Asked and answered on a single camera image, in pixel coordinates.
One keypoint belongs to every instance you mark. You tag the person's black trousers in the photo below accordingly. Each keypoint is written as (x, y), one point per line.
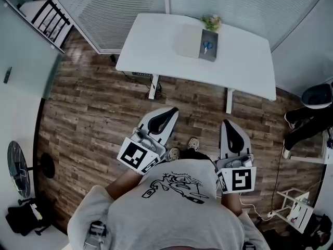
(191, 154)

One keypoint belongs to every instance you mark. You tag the person's shoe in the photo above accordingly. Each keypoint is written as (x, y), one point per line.
(289, 120)
(285, 151)
(174, 154)
(193, 143)

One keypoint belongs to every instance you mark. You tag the black backpack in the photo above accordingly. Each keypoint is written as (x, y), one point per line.
(320, 230)

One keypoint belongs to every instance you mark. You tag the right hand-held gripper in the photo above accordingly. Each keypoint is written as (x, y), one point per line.
(242, 180)

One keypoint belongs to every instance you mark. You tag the black and white shelf unit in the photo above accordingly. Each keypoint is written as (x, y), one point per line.
(49, 19)

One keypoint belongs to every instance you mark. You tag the artificial flower bouquet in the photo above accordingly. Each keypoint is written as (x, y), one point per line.
(211, 22)

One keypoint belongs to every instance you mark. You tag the black office chair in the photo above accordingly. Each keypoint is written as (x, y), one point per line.
(316, 96)

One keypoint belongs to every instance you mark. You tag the white side desk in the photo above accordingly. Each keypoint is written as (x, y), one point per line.
(325, 155)

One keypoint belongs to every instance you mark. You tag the white table leg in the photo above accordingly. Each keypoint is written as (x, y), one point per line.
(229, 101)
(154, 87)

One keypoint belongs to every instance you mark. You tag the white frame rack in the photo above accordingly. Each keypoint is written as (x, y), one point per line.
(296, 212)

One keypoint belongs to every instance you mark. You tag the person's right forearm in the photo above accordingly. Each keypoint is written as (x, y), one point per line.
(231, 203)

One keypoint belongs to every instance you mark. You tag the round black marble side table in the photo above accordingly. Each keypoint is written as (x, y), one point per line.
(18, 168)

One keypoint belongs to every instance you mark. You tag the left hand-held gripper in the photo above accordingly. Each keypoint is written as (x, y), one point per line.
(135, 156)

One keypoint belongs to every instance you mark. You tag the person's grey printed T-shirt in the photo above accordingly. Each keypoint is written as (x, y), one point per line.
(166, 217)

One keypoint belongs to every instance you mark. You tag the person's right shoe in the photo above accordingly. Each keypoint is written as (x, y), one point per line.
(193, 143)

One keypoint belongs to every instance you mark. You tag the grey box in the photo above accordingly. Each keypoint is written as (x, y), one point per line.
(209, 57)

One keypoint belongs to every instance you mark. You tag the power strip under table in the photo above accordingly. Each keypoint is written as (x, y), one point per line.
(141, 74)

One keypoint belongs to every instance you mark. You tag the person's left forearm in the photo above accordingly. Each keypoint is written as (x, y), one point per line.
(125, 184)

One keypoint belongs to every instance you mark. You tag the person's left shoe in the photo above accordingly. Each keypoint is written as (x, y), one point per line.
(174, 154)

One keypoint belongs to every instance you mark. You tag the beige box lid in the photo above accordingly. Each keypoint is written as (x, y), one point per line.
(187, 42)

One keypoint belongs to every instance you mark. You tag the black bag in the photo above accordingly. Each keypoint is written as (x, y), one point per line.
(23, 217)

